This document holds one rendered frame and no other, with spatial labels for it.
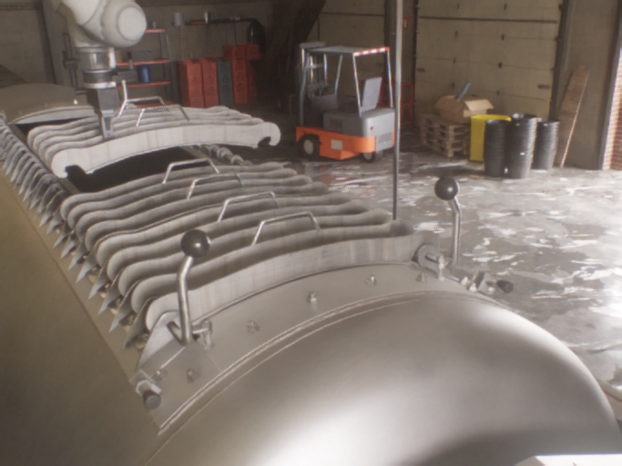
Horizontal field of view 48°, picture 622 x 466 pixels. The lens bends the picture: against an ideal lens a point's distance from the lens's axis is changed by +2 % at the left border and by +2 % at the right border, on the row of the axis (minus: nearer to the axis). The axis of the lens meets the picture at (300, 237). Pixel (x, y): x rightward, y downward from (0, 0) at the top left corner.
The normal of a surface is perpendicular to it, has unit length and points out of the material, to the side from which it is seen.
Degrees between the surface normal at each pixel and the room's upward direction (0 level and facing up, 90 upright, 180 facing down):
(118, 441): 40
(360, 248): 90
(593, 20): 90
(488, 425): 67
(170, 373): 30
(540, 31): 90
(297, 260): 90
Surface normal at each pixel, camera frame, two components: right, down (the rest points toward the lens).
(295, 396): -0.02, -0.60
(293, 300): -0.14, -0.90
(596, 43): -0.87, 0.20
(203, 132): 0.49, 0.29
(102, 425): -0.61, -0.55
